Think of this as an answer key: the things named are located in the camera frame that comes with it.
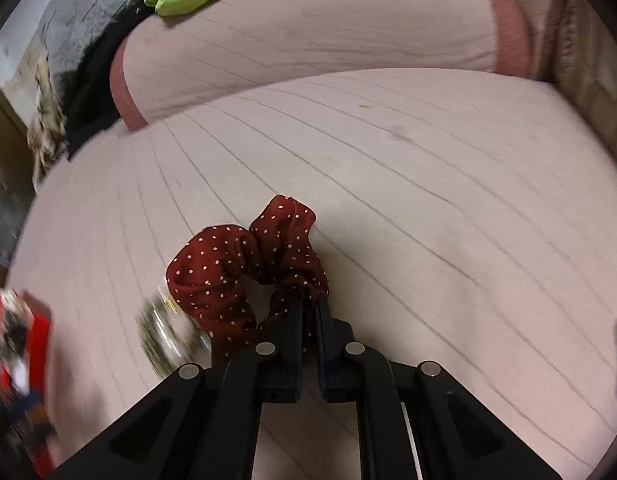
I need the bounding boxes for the pink quilted bedspread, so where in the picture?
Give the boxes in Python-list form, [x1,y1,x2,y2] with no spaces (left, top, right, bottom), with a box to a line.
[9,70,617,479]

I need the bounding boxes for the striped beige cushion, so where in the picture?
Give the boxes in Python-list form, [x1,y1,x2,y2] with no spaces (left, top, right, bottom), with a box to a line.
[553,0,617,162]

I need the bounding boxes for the red shallow box tray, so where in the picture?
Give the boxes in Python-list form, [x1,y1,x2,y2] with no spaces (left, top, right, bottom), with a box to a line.
[0,288,54,479]

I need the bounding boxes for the gold beaded bracelet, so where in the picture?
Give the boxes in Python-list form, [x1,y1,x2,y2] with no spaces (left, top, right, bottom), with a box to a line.
[134,286,214,378]

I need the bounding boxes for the leaf print cloth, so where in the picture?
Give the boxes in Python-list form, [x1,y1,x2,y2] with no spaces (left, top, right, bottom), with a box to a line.
[26,54,66,194]

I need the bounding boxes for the black fabric pile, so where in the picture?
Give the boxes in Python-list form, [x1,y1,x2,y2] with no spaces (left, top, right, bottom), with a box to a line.
[63,2,153,158]

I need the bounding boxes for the red polka dot scrunchie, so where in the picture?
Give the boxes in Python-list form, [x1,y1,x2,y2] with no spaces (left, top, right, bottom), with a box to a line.
[165,195,329,366]

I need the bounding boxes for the pink bolster pillow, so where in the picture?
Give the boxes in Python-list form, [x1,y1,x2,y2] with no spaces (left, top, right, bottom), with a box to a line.
[110,0,533,130]

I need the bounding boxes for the grey quilted pillow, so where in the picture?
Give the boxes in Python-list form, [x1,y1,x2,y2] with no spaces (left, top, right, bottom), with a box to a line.
[36,0,142,98]

